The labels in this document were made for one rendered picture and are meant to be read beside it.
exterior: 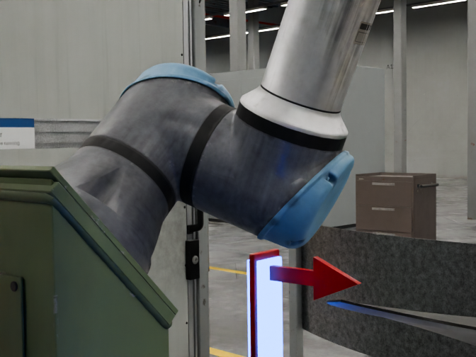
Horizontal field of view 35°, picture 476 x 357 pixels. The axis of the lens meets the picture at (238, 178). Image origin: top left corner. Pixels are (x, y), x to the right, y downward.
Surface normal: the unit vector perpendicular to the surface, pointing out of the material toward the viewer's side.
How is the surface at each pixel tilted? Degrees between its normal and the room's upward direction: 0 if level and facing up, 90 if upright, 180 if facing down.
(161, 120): 64
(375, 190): 90
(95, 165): 35
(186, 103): 41
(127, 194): 60
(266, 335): 90
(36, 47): 89
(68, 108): 90
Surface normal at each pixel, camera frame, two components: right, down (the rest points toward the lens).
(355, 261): -0.83, 0.04
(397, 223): -0.66, 0.05
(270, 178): -0.21, 0.17
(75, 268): 0.75, 0.03
